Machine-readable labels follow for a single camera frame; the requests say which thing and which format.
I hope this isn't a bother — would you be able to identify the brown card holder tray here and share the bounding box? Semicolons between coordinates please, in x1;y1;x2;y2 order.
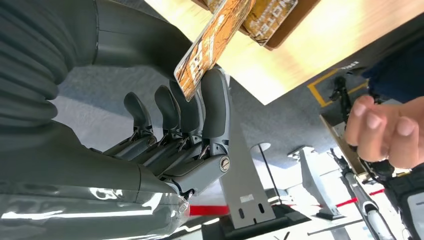
191;0;322;51

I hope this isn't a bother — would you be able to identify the black stand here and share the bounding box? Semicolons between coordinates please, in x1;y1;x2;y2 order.
329;76;354;127

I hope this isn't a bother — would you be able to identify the tan wooden board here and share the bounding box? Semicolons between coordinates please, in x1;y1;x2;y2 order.
319;114;369;176

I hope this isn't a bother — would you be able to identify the red barrier strip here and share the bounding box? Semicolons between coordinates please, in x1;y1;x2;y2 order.
334;188;387;209
189;205;230;217

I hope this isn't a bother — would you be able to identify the white grey pole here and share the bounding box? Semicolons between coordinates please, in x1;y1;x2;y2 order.
331;149;396;240

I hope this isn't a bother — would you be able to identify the grey metal stand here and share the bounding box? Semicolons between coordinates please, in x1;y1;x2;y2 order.
287;145;345;220

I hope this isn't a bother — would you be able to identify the ribbed grey right arm sleeve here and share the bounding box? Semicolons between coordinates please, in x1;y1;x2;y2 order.
0;0;99;132

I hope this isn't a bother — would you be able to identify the light wooden desk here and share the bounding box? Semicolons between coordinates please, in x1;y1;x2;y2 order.
144;0;424;106

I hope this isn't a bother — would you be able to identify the grey metal slotted bracket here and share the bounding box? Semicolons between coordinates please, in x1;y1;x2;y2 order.
218;109;276;230

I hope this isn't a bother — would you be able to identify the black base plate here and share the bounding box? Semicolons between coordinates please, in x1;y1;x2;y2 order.
201;203;312;240

